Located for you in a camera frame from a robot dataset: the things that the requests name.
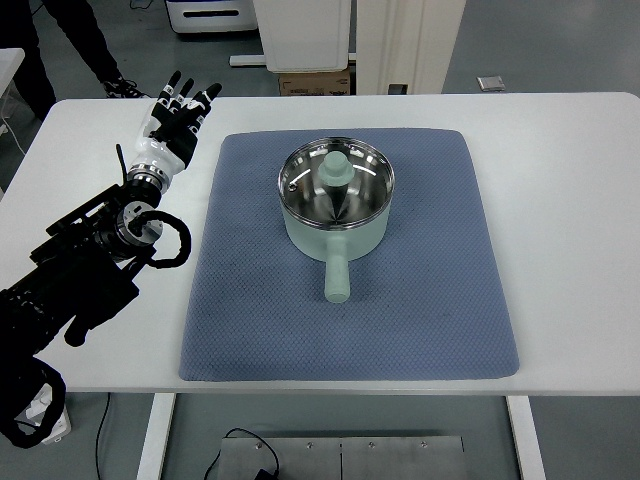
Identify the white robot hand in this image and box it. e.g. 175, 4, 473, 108
130, 70, 222, 181

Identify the green pot with handle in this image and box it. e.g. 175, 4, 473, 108
279, 138, 396, 304

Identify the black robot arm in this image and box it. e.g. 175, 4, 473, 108
1, 72, 222, 449

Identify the white appliance on floor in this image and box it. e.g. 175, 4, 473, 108
165, 0, 258, 34

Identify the cardboard box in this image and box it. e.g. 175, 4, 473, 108
278, 69, 351, 96

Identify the person in dark clothes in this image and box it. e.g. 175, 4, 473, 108
1, 1, 148, 121

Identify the white cabinet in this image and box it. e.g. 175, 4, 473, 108
229, 0, 352, 73

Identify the glass lid green knob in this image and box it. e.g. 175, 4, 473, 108
278, 137, 395, 230

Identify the small grey floor object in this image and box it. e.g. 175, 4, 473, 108
476, 75, 506, 92

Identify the blue textured mat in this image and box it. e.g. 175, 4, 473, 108
179, 128, 519, 382

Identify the white power strip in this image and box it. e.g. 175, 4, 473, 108
25, 383, 71, 445

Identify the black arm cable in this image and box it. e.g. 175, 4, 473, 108
130, 210, 193, 269

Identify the black floor cable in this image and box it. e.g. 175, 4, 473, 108
94, 392, 282, 480

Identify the metal base plate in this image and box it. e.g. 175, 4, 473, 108
215, 436, 468, 479

